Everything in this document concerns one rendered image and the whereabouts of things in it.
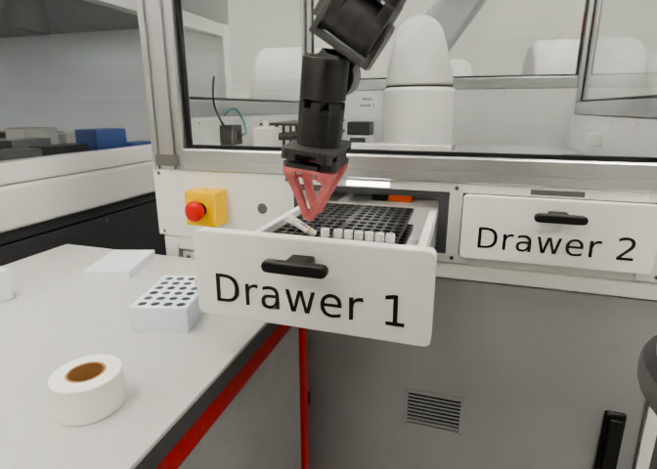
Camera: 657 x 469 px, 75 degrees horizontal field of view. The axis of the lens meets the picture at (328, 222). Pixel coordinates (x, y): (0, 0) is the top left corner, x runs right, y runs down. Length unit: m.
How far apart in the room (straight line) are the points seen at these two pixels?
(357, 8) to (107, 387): 0.48
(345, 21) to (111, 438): 0.49
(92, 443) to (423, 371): 0.62
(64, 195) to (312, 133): 0.87
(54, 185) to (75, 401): 0.82
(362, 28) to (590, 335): 0.65
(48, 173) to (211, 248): 0.77
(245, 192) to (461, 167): 0.42
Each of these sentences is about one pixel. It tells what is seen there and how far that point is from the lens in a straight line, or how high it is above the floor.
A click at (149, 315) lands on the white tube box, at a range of 0.68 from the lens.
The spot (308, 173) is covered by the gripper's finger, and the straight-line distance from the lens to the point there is 0.53.
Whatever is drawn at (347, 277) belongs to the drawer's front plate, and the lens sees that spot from 0.48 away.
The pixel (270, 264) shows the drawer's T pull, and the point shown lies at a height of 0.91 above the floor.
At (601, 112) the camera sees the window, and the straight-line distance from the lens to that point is 0.81.
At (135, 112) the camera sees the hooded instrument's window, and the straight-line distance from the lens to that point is 1.51.
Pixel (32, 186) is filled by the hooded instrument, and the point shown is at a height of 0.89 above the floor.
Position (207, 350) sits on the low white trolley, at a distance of 0.62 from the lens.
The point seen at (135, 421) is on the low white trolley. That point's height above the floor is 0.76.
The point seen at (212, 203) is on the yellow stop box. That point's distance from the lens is 0.88.
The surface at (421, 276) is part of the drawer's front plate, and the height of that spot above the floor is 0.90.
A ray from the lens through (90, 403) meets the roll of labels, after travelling 0.53.
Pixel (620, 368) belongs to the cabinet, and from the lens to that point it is 0.95.
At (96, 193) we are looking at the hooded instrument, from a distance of 1.36.
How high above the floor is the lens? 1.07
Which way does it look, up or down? 15 degrees down
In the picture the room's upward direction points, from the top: straight up
